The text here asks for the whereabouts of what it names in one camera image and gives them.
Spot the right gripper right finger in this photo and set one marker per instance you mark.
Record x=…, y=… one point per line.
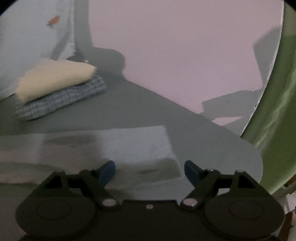
x=204, y=182

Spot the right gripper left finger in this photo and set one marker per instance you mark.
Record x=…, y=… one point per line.
x=94, y=183

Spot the white knit garment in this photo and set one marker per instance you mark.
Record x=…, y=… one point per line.
x=142, y=155

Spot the green fabric curtain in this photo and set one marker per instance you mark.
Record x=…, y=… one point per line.
x=272, y=127

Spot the blue checked folded garment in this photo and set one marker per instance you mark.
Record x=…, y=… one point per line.
x=52, y=102

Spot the cream folded garment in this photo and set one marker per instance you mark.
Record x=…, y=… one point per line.
x=51, y=75

